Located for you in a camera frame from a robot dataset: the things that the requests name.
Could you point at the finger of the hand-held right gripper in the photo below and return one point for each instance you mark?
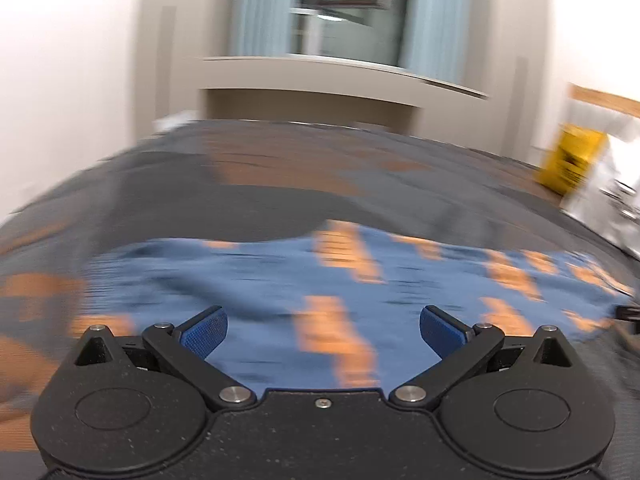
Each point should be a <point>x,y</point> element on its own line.
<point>629,313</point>

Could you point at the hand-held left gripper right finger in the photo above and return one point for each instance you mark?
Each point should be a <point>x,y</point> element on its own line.
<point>441,330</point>

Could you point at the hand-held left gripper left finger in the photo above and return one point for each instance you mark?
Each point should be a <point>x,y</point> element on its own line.
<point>206,333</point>

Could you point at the blue pants with orange print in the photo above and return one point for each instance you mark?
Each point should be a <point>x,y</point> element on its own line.
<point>270,280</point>

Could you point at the white plastic bag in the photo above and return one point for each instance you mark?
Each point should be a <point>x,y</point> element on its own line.
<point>600,195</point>

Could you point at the grey and orange quilted mattress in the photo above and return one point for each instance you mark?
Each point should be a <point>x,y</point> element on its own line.
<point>165,195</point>

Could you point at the yellow shopping bag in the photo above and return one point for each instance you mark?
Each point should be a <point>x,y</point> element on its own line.
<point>570,160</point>

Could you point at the white padded headboard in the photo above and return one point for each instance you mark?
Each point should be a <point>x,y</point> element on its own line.
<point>600,110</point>

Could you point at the white cloth beside bed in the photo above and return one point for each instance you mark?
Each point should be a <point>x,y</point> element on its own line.
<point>172,122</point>

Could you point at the beige window bench cabinet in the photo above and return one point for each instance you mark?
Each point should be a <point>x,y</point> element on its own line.
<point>310,85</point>

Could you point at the beige wardrobe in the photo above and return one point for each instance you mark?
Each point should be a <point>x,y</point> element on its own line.
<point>185,35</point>
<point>515,60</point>

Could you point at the light blue curtain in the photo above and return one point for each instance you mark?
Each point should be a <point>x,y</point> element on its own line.
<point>440,15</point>
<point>260,5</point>

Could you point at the window with dark frame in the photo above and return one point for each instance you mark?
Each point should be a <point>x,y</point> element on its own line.
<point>345,15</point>

